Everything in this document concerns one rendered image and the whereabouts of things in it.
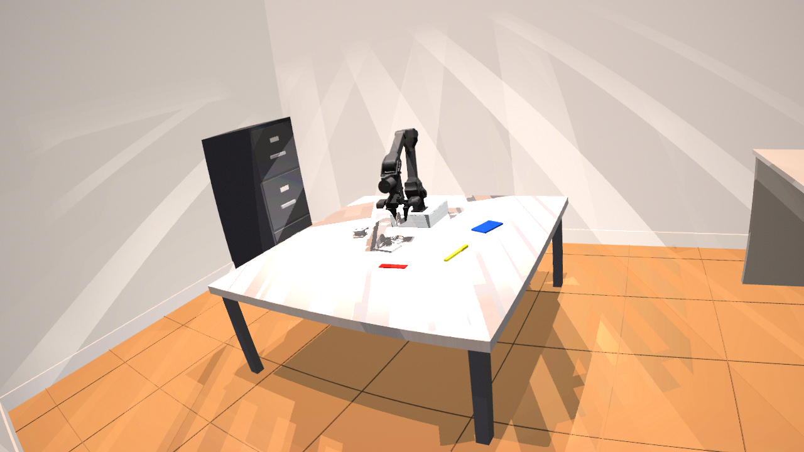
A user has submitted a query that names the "yellow flat bar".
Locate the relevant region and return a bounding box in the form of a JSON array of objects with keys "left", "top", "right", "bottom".
[{"left": 443, "top": 244, "right": 468, "bottom": 262}]

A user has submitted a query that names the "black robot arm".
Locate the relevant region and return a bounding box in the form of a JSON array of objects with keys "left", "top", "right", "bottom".
[{"left": 378, "top": 128, "right": 428, "bottom": 212}]

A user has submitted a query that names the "blue flat rectangular plate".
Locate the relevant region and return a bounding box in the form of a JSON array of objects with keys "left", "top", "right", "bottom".
[{"left": 471, "top": 220, "right": 503, "bottom": 234}]

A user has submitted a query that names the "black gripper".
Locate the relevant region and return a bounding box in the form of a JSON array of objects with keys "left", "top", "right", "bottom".
[{"left": 376, "top": 186, "right": 421, "bottom": 221}]

